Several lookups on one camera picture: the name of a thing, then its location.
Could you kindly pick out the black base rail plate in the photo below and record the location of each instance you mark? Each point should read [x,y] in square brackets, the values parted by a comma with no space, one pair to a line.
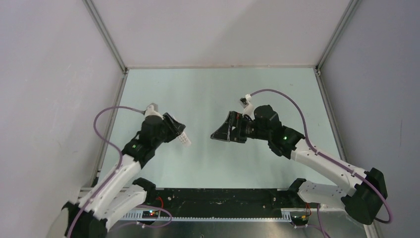
[228,203]

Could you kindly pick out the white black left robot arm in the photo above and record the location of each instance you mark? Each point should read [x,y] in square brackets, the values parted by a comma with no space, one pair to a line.
[93,215]

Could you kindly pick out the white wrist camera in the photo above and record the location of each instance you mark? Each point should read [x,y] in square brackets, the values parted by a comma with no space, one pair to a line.
[152,110]
[248,107]

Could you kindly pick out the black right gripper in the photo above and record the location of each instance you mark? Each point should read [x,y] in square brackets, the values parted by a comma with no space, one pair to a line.
[225,133]

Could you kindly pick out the left controller board with LEDs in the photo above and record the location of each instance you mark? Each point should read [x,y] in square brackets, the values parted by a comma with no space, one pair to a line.
[150,214]

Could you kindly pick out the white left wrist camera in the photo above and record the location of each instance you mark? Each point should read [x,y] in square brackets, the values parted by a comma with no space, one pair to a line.
[152,110]

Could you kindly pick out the right controller board with wires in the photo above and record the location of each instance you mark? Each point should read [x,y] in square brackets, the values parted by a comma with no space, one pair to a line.
[300,221]

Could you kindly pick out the white remote control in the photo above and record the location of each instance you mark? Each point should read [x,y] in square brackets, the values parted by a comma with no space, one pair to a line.
[184,139]

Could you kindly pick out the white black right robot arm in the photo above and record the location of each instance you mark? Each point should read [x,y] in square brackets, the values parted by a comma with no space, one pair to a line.
[359,192]

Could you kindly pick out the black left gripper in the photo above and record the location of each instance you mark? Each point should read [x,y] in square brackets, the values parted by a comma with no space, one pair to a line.
[175,128]

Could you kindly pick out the aluminium frame post right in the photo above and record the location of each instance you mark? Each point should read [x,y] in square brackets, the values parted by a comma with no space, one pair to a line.
[338,32]

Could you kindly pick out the aluminium frame post left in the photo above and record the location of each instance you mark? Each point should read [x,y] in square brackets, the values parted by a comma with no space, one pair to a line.
[105,34]

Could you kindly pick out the aluminium frame post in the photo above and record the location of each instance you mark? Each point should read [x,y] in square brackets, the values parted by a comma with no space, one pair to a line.
[105,34]
[338,32]

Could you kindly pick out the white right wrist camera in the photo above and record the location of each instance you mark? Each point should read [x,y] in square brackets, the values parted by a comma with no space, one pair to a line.
[248,107]

